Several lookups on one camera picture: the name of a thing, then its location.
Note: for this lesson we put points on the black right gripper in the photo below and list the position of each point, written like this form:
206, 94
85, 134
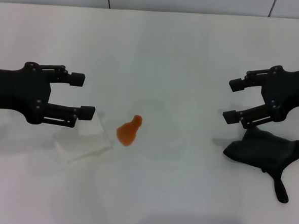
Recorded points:
285, 92

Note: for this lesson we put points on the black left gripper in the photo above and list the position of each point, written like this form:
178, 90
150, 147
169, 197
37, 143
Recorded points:
18, 91

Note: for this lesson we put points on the white paper cup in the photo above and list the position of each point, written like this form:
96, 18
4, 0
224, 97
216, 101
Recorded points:
86, 143

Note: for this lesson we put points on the dark blue rag with loop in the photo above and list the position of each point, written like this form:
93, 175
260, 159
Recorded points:
254, 149

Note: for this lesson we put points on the brown water stain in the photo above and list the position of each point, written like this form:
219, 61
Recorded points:
128, 133

